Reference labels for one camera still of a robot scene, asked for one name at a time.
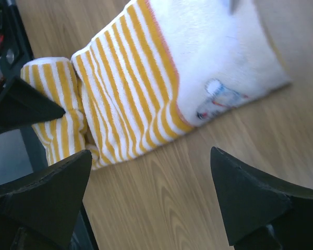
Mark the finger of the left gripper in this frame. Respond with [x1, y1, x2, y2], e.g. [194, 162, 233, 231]
[0, 76, 65, 134]

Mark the yellow striped towel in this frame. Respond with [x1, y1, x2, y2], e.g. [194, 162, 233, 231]
[21, 1, 289, 169]

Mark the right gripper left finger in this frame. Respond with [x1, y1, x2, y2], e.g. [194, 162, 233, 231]
[0, 149, 92, 249]

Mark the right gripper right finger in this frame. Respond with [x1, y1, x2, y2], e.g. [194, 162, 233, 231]
[210, 147, 313, 249]

